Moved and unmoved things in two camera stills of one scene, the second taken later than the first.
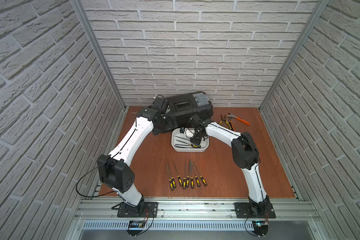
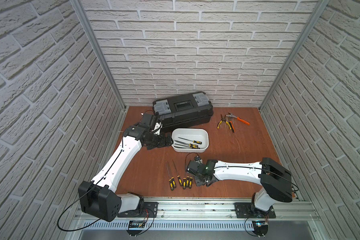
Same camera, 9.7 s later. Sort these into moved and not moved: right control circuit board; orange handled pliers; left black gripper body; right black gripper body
Moved: right black gripper body; left black gripper body
Not moved: right control circuit board; orange handled pliers
